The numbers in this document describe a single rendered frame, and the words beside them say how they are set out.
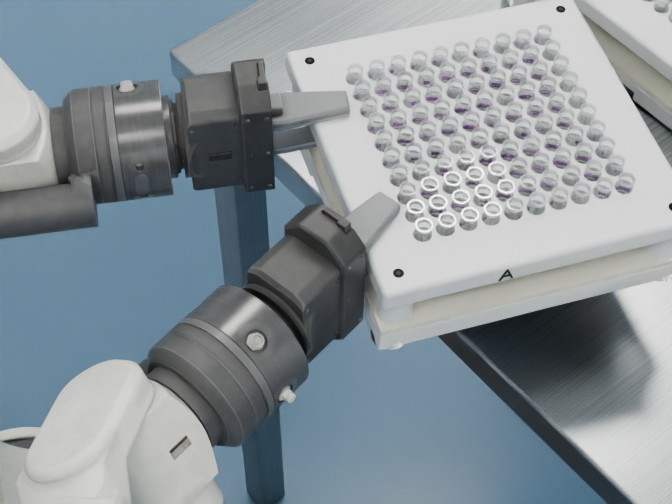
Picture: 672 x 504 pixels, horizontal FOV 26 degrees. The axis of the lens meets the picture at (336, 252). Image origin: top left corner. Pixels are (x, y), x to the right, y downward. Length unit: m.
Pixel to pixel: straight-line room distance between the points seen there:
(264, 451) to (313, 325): 0.94
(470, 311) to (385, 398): 1.10
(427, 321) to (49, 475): 0.31
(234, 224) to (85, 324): 0.78
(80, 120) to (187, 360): 0.22
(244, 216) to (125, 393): 0.62
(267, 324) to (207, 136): 0.18
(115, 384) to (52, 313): 1.36
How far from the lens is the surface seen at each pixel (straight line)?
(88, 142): 1.07
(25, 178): 1.09
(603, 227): 1.07
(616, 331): 1.18
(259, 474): 1.98
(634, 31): 1.30
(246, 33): 1.37
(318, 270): 0.98
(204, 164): 1.10
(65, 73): 2.59
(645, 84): 1.32
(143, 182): 1.08
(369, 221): 1.03
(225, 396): 0.94
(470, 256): 1.03
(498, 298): 1.07
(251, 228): 1.53
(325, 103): 1.11
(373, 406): 2.15
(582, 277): 1.09
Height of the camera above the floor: 1.86
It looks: 54 degrees down
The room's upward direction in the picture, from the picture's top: straight up
